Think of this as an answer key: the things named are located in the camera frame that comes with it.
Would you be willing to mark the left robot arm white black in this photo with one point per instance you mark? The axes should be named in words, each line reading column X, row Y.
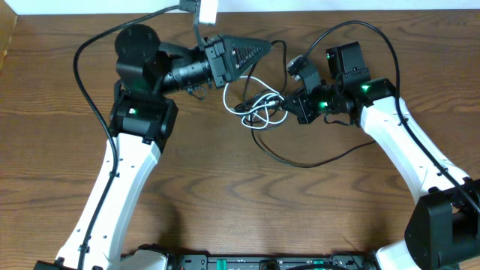
column 140, row 123

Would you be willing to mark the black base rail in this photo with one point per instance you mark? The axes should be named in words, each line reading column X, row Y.
column 203, row 261

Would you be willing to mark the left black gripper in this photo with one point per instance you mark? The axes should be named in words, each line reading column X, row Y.
column 223, row 46

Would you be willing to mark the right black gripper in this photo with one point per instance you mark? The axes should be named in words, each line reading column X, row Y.
column 302, row 111

